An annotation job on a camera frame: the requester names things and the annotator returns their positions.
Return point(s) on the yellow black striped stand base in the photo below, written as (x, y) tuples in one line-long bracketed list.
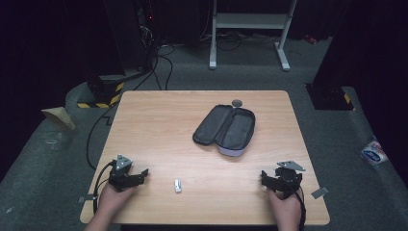
[(102, 99)]

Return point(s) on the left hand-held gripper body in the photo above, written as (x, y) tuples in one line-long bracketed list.
[(120, 173)]

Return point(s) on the tan cardboard piece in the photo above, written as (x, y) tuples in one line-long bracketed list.
[(61, 116)]

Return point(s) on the black computer tower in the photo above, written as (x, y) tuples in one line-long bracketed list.
[(128, 32)]

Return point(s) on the person's left hand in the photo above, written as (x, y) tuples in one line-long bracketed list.
[(114, 200)]

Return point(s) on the dark grey pencil case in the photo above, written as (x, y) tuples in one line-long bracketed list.
[(226, 130)]

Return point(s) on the person's right hand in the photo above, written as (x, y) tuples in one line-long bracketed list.
[(287, 210)]

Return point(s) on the white blue packet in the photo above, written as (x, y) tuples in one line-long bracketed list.
[(373, 153)]

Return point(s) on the small white eraser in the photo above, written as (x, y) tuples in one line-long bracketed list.
[(178, 186)]

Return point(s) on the grey tape tab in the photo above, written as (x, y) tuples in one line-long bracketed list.
[(319, 192), (86, 198)]

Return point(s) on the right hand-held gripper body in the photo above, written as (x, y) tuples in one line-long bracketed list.
[(287, 178)]

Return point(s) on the round grey table cap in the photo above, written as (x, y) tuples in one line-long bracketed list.
[(236, 103)]

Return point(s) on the white metal stand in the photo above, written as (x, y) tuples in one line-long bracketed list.
[(250, 20)]

